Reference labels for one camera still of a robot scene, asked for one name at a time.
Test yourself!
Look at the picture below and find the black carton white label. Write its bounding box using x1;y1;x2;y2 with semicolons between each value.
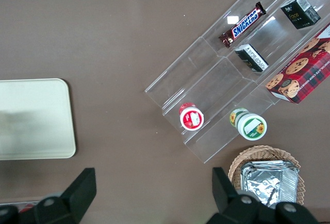
234;43;270;74

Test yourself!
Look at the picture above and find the light wicker basket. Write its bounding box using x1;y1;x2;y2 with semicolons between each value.
227;145;305;209

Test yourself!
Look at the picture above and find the stack of foil trays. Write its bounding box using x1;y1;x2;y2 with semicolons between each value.
240;160;300;209

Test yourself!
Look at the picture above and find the green lid yogurt cup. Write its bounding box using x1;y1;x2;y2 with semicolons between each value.
229;107;268;142

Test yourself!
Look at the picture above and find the red lid yogurt cup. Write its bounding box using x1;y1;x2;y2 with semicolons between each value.
178;101;206;132

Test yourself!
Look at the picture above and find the black carton Face print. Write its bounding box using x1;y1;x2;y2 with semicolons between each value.
279;0;322;30

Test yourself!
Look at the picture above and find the clear acrylic step shelf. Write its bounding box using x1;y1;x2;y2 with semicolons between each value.
144;0;330;164

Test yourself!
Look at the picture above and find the red tartan cookie box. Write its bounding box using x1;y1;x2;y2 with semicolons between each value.
265;22;330;105

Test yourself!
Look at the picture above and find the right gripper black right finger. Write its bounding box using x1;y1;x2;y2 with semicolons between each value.
211;167;279;224

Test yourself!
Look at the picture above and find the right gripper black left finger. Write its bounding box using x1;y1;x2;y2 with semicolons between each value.
18;167;97;224

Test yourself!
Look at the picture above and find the Snickers chocolate bar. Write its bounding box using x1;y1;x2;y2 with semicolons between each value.
218;1;267;49

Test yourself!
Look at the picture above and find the beige serving tray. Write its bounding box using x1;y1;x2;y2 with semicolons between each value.
0;78;77;161

